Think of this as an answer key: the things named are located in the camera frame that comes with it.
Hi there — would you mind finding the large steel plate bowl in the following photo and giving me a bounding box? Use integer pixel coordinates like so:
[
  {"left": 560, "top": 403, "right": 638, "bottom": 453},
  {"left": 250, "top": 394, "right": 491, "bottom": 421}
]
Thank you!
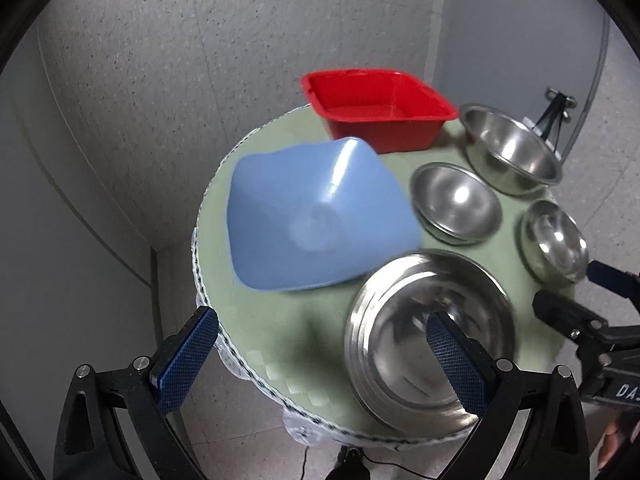
[{"left": 344, "top": 249, "right": 516, "bottom": 440}]

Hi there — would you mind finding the small steel bowl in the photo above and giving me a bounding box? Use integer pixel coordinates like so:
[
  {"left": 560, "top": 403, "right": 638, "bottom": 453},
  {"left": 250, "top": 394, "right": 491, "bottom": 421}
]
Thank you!
[{"left": 518, "top": 200, "right": 589, "bottom": 288}]

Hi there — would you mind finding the medium steel bowl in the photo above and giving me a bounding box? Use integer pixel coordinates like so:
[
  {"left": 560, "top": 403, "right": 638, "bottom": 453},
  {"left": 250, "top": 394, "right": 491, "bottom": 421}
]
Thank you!
[{"left": 409, "top": 162, "right": 503, "bottom": 246}]

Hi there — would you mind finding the wide steel bowl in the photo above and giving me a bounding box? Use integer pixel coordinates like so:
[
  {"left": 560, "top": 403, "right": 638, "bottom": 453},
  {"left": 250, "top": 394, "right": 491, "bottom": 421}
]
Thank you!
[{"left": 459, "top": 104, "right": 563, "bottom": 196}]

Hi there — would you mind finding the blue square plastic bowl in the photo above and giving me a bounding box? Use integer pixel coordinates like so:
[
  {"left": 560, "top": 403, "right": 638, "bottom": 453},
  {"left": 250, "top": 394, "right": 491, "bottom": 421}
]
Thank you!
[{"left": 227, "top": 138, "right": 422, "bottom": 292}]

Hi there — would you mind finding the right hand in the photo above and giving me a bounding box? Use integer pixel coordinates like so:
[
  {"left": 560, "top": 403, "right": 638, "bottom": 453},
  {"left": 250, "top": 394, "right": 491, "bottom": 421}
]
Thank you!
[{"left": 598, "top": 420, "right": 622, "bottom": 470}]

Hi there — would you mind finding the green woven table mat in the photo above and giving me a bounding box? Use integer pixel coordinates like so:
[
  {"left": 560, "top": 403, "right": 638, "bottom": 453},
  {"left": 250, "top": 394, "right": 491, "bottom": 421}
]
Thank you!
[{"left": 192, "top": 105, "right": 562, "bottom": 448}]

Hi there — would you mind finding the white tote bag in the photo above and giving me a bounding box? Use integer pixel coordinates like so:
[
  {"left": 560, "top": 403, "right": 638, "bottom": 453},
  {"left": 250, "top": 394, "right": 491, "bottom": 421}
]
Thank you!
[{"left": 523, "top": 117, "right": 561, "bottom": 158}]

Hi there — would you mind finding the red plastic tub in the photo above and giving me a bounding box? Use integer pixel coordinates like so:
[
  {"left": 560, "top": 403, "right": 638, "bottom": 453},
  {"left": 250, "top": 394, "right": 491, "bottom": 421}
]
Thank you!
[{"left": 300, "top": 68, "right": 458, "bottom": 154}]

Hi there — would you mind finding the grey door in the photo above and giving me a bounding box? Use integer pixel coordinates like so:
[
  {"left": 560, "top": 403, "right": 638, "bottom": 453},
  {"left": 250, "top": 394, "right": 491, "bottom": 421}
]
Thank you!
[{"left": 433, "top": 0, "right": 611, "bottom": 159}]

